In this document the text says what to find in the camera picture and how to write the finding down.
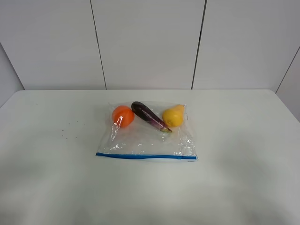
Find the clear zip bag blue strip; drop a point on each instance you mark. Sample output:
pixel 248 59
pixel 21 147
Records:
pixel 141 141

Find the purple eggplant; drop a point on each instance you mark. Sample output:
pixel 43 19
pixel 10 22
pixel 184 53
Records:
pixel 147 115

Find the yellow pear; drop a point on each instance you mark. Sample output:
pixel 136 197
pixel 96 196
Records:
pixel 174 116

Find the orange tomato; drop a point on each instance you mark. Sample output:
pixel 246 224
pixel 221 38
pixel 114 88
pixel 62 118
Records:
pixel 122 116

